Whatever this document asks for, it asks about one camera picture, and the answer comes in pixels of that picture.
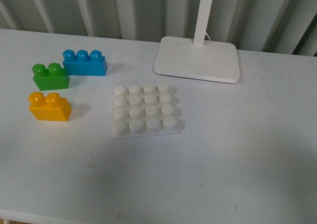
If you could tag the white studded base plate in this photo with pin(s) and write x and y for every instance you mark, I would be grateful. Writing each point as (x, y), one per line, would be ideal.
(143, 111)

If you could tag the yellow two-stud block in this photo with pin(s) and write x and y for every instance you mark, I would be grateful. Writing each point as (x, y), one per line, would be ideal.
(51, 107)

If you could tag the blue three-stud block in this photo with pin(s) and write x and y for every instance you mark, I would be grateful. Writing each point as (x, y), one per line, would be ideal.
(84, 64)

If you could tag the green two-stud block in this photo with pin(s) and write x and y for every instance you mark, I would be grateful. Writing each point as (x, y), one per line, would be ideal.
(54, 77)

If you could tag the white desk lamp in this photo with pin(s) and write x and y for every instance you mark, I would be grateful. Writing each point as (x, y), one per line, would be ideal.
(197, 58)

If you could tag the grey pleated curtain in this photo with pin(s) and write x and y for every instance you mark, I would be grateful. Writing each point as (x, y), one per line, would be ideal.
(277, 26)

